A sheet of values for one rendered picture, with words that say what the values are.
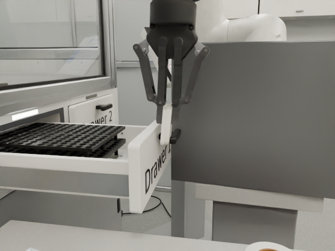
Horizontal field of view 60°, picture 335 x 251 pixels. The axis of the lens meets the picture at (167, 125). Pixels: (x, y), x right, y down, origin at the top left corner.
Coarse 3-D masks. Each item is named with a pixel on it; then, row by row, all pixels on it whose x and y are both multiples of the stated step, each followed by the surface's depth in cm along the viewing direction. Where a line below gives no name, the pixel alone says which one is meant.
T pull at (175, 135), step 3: (177, 129) 57; (180, 129) 58; (171, 132) 55; (174, 132) 54; (177, 132) 55; (180, 132) 57; (159, 135) 54; (171, 135) 52; (174, 135) 52; (177, 135) 53; (159, 138) 54; (171, 138) 51; (174, 138) 51; (177, 138) 53; (171, 141) 51; (174, 141) 51
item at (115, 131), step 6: (120, 126) 66; (108, 132) 60; (114, 132) 59; (102, 138) 55; (108, 138) 56; (90, 144) 51; (96, 144) 51; (102, 144) 53; (84, 150) 49; (90, 150) 49
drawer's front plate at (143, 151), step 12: (144, 132) 48; (156, 132) 52; (132, 144) 41; (144, 144) 44; (156, 144) 52; (168, 144) 66; (132, 156) 41; (144, 156) 44; (156, 156) 53; (168, 156) 66; (132, 168) 42; (144, 168) 44; (132, 180) 42; (144, 180) 44; (156, 180) 53; (132, 192) 43; (144, 192) 45; (132, 204) 43; (144, 204) 45
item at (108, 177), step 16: (16, 128) 68; (128, 128) 68; (144, 128) 68; (128, 144) 69; (0, 160) 48; (16, 160) 47; (32, 160) 47; (48, 160) 46; (64, 160) 46; (80, 160) 45; (96, 160) 45; (112, 160) 44; (0, 176) 48; (16, 176) 48; (32, 176) 47; (48, 176) 46; (64, 176) 46; (80, 176) 45; (96, 176) 45; (112, 176) 44; (128, 176) 44; (64, 192) 47; (80, 192) 46; (96, 192) 46; (112, 192) 45; (128, 192) 45
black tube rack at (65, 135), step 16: (32, 128) 63; (48, 128) 64; (64, 128) 63; (80, 128) 63; (96, 128) 63; (112, 128) 63; (0, 144) 52; (16, 144) 51; (32, 144) 51; (48, 144) 51; (64, 144) 51; (80, 144) 51; (112, 144) 62
